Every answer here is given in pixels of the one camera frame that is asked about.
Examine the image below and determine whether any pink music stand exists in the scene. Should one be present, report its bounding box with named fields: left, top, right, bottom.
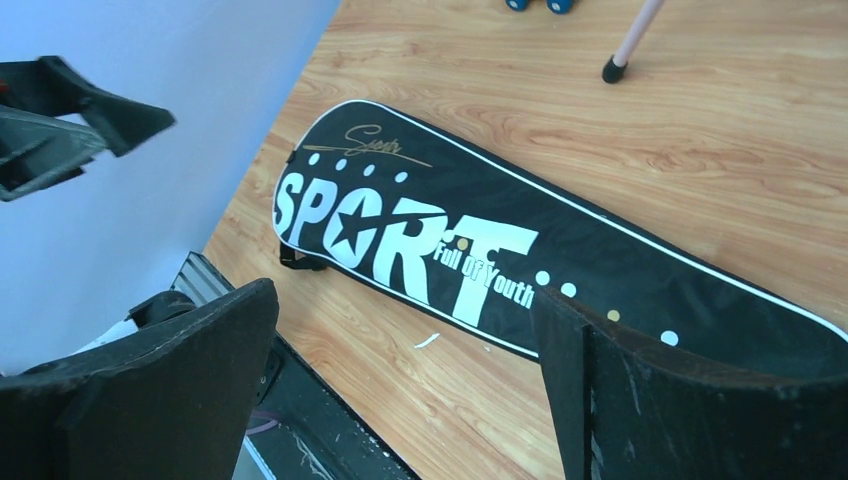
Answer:
left=601, top=0, right=666, bottom=84

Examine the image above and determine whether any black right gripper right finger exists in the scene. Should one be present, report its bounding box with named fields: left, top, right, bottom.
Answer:
left=530, top=288, right=847, bottom=479

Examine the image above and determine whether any black table edge strip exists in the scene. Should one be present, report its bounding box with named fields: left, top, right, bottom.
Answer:
left=237, top=335, right=419, bottom=480

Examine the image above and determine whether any white paper scrap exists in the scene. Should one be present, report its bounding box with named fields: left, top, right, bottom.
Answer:
left=413, top=333, right=441, bottom=349

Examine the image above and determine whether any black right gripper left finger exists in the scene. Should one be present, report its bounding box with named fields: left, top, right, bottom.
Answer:
left=1, top=278, right=279, bottom=479

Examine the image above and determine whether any black racket cover bag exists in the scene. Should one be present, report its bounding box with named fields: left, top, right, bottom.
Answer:
left=271, top=100, right=847, bottom=378

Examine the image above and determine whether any colourful toy car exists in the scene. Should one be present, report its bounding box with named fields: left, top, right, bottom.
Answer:
left=504, top=0, right=579, bottom=16

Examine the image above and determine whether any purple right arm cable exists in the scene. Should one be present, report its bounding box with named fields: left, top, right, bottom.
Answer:
left=246, top=411, right=283, bottom=437

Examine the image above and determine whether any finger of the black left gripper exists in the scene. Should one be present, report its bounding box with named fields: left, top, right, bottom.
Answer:
left=1, top=106, right=107, bottom=202
left=1, top=56, right=176, bottom=156

